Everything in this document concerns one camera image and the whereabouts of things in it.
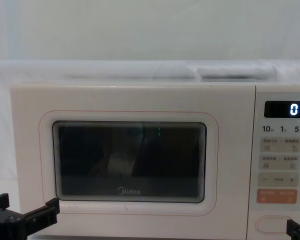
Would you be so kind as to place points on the cream oven door with window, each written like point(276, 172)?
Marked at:
point(130, 100)

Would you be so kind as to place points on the cream microwave oven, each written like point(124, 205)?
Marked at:
point(150, 100)

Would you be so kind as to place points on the pale oven control panel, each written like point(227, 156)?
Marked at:
point(277, 172)

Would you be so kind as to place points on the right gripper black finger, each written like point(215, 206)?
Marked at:
point(296, 231)

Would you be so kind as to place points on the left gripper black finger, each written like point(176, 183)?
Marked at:
point(1, 201)
point(45, 215)

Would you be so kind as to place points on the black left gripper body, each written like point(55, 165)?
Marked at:
point(7, 225)

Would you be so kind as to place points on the white curtain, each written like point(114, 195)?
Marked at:
point(150, 30)

